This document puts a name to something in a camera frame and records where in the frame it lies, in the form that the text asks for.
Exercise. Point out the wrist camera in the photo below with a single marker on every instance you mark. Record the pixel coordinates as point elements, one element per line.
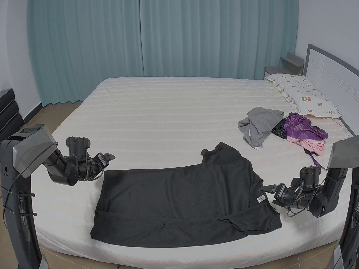
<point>310,176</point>
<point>78,147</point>

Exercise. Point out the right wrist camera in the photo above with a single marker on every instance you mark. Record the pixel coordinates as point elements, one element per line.
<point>310,176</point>

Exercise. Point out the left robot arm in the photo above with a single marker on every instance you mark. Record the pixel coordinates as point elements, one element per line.
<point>33,150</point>

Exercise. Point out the purple satin garment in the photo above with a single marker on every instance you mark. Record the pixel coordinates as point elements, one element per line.
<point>298,126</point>

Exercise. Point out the pink garment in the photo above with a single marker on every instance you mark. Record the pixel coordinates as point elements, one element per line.
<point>315,147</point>

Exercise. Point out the grey bedside table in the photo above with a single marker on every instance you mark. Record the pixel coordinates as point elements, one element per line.
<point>293,60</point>

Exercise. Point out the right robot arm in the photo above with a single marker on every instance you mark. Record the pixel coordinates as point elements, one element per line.
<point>345,153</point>

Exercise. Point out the black glossy garment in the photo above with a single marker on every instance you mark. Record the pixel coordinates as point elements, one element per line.
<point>279,132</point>

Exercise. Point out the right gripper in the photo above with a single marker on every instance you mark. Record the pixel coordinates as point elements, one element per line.
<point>282,193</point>

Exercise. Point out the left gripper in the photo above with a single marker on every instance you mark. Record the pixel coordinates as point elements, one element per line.
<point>102,160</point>

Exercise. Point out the grey garment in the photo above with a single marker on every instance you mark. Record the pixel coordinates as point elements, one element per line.
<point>260,122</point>

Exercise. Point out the white printed pillow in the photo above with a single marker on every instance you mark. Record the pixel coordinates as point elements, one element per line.
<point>303,94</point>

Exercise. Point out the bed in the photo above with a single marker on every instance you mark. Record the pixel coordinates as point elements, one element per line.
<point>168,108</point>

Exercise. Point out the black chest of drawers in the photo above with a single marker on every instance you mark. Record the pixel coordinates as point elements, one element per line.
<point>9,113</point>

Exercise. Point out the blue-green curtain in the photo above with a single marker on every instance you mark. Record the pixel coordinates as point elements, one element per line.
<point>112,38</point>

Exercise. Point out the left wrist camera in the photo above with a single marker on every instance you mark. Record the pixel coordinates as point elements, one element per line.
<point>78,147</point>

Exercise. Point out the black T-shirt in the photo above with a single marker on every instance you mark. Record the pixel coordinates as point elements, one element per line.
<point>174,200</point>

